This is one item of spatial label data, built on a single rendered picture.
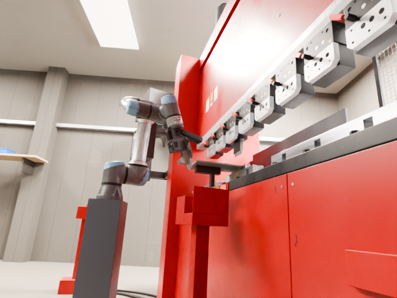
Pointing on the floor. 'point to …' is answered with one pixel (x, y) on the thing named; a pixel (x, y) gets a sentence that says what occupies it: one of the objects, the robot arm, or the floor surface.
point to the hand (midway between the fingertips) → (191, 167)
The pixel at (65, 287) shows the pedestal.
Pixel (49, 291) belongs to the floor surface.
